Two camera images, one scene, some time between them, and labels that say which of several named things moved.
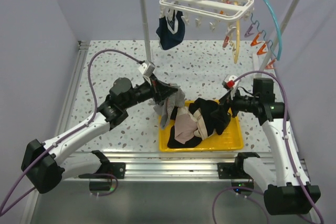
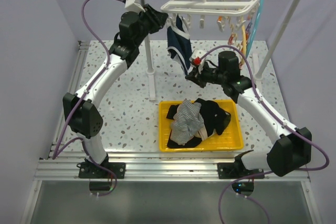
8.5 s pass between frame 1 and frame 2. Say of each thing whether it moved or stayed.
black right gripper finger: moved
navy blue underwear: moved
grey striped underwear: moved
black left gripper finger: moved
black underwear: stayed
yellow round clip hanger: moved
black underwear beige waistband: stayed
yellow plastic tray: stayed
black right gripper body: moved
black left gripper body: moved
